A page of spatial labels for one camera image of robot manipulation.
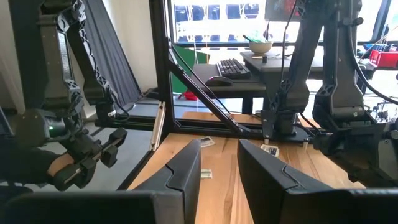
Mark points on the green striped bandage packet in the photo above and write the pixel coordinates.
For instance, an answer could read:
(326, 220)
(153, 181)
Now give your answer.
(206, 174)

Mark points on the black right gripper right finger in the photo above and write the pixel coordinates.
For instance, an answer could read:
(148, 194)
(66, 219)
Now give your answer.
(264, 186)

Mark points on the green item in bowl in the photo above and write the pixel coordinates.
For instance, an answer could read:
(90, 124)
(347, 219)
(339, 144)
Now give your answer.
(256, 37)

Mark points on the green board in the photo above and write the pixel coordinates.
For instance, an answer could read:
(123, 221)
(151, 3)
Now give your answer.
(186, 62)

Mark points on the black desk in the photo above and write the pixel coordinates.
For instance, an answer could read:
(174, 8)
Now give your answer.
(236, 88)

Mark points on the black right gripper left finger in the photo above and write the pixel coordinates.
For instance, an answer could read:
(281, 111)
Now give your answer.
(183, 180)

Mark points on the black keyboard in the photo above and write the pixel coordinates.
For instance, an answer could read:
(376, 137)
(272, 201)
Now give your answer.
(233, 68)

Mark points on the black frame base rail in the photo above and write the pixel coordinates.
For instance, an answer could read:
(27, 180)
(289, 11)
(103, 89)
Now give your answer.
(199, 124)

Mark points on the beige bowl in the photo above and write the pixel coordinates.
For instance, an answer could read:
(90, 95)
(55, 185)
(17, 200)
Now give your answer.
(260, 47)

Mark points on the small red object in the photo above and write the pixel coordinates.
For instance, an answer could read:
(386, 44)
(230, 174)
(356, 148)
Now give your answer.
(190, 96)

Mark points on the pale leaning strip bar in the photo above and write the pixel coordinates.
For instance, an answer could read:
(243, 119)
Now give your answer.
(158, 124)

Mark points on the black computer mouse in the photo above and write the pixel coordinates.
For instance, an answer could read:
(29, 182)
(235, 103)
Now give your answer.
(219, 81)

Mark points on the black diagonal frame brace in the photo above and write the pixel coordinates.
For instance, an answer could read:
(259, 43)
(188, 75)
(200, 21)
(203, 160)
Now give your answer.
(202, 93)

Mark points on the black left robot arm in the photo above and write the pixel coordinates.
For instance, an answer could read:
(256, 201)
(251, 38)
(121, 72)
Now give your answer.
(306, 62)

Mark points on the dark grey curtain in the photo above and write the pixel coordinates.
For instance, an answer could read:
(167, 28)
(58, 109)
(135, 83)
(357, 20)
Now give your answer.
(115, 56)

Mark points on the red storage bin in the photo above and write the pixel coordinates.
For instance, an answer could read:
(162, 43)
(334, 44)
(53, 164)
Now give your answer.
(384, 59)

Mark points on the person's forearm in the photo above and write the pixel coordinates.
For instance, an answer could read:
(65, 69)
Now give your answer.
(25, 165)

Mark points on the person's hand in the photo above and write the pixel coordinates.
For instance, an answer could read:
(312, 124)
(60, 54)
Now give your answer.
(59, 163)

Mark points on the black vertical frame post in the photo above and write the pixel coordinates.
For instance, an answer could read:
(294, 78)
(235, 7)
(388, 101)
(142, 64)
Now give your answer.
(161, 77)

